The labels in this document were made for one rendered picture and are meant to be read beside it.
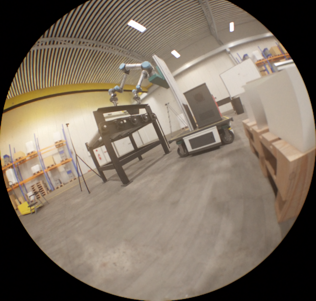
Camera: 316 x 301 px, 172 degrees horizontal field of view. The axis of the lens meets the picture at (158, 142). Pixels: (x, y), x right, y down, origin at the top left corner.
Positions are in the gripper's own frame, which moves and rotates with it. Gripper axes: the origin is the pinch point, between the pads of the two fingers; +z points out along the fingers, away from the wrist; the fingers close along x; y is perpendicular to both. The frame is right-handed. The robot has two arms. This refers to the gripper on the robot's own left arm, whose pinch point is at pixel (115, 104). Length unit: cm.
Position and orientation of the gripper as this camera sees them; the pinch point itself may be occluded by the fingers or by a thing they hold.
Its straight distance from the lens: 176.4
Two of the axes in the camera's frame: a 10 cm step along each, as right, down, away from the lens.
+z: 4.0, 9.1, 0.7
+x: -5.5, 3.0, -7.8
